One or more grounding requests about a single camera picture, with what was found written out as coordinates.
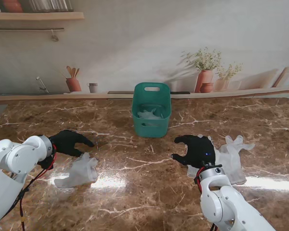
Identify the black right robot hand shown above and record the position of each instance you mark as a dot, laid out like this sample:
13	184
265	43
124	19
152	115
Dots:
200	151

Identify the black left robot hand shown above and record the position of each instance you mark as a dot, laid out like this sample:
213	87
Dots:
65	142

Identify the translucent white disposable glove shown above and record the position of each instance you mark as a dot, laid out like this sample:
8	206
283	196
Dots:
191	172
82	170
157	113
147	115
233	161

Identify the green plastic basket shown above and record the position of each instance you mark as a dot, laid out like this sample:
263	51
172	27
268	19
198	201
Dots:
151	132

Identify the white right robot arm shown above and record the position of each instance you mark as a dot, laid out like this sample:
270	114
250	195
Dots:
226	207

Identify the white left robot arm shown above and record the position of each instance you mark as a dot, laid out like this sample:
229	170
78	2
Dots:
12	163

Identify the terracotta pot with wooden utensils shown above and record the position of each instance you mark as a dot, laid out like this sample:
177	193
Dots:
73	84

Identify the row of glass jars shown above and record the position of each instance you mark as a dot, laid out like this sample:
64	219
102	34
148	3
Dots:
50	5

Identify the terracotta jar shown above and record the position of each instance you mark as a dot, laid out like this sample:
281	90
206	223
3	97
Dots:
12	6

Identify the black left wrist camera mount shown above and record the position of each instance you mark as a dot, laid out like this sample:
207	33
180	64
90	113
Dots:
47	163

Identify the metal hanging rail with hook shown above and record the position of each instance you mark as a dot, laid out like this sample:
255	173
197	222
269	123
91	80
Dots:
26	29

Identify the light wooden wall shelf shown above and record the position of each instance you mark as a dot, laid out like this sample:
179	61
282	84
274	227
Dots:
38	16

